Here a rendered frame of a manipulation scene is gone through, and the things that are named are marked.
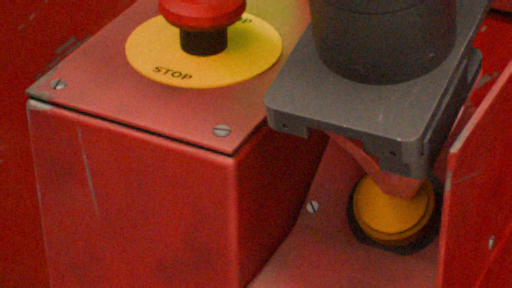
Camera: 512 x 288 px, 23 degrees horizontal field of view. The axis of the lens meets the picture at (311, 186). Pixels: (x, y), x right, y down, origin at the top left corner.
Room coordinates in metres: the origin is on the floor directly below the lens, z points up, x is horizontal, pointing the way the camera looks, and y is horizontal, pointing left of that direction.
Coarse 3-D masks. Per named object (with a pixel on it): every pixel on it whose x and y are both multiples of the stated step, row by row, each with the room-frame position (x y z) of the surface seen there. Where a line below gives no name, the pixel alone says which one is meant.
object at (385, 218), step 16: (368, 176) 0.48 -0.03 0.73; (368, 192) 0.47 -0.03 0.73; (432, 192) 0.47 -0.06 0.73; (368, 208) 0.47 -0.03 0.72; (384, 208) 0.46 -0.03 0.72; (400, 208) 0.46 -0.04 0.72; (416, 208) 0.46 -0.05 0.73; (432, 208) 0.46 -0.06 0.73; (368, 224) 0.46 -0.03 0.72; (384, 224) 0.46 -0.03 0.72; (400, 224) 0.46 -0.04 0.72; (416, 224) 0.46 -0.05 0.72; (384, 240) 0.46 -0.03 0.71; (400, 240) 0.45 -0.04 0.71
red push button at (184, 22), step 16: (160, 0) 0.51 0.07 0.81; (176, 0) 0.50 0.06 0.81; (192, 0) 0.50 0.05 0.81; (208, 0) 0.50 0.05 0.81; (224, 0) 0.50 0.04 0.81; (240, 0) 0.51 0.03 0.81; (176, 16) 0.49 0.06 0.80; (192, 16) 0.49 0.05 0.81; (208, 16) 0.49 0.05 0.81; (224, 16) 0.49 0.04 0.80; (240, 16) 0.50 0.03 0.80; (192, 32) 0.50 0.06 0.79; (208, 32) 0.50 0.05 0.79; (224, 32) 0.51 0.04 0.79; (192, 48) 0.50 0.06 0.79; (208, 48) 0.50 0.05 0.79; (224, 48) 0.51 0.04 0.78
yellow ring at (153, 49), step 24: (144, 24) 0.53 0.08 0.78; (168, 24) 0.53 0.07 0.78; (240, 24) 0.53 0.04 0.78; (264, 24) 0.53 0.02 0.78; (144, 48) 0.51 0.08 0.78; (168, 48) 0.51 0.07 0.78; (240, 48) 0.51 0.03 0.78; (264, 48) 0.51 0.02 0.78; (144, 72) 0.49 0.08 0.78; (168, 72) 0.49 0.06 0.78; (192, 72) 0.49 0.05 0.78; (216, 72) 0.49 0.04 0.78; (240, 72) 0.49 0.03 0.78
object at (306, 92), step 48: (336, 0) 0.41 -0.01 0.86; (384, 0) 0.41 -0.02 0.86; (432, 0) 0.42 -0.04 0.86; (480, 0) 0.46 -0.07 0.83; (336, 48) 0.42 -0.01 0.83; (384, 48) 0.41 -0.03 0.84; (432, 48) 0.42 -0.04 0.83; (288, 96) 0.42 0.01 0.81; (336, 96) 0.41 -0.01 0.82; (384, 96) 0.41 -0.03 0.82; (432, 96) 0.41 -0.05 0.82; (384, 144) 0.39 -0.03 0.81
